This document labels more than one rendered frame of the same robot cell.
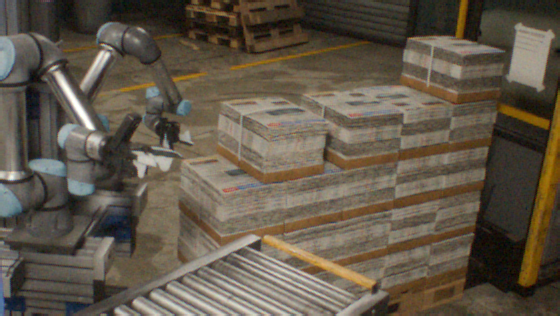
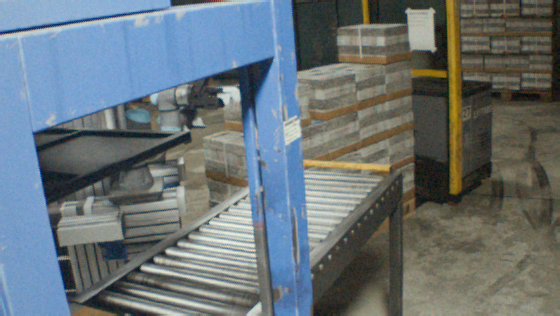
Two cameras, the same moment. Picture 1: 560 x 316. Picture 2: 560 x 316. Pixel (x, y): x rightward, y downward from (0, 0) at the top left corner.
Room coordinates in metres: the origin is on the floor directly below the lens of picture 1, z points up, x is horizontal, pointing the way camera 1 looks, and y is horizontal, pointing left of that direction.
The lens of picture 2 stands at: (-0.34, 0.53, 1.56)
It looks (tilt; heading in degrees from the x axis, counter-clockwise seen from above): 16 degrees down; 351
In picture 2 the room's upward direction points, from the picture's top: 5 degrees counter-clockwise
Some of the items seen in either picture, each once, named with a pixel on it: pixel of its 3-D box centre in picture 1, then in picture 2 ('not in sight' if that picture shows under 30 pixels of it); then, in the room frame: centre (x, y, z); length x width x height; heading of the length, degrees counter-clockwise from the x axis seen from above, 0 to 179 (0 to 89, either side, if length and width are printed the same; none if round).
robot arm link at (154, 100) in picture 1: (157, 101); not in sight; (3.14, 0.54, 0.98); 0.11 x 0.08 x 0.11; 61
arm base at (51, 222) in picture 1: (49, 214); (135, 174); (2.13, 0.71, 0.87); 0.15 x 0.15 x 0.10
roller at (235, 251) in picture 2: not in sight; (239, 255); (1.39, 0.38, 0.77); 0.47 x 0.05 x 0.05; 52
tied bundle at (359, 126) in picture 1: (348, 127); (316, 93); (3.07, -0.31, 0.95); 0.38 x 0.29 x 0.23; 33
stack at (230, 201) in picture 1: (312, 242); (306, 187); (2.99, -0.20, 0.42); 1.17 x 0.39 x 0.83; 124
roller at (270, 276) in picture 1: (284, 285); (327, 183); (1.96, -0.06, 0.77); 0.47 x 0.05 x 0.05; 52
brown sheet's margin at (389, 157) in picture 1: (346, 146); (317, 108); (3.07, -0.31, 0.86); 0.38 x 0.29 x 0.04; 33
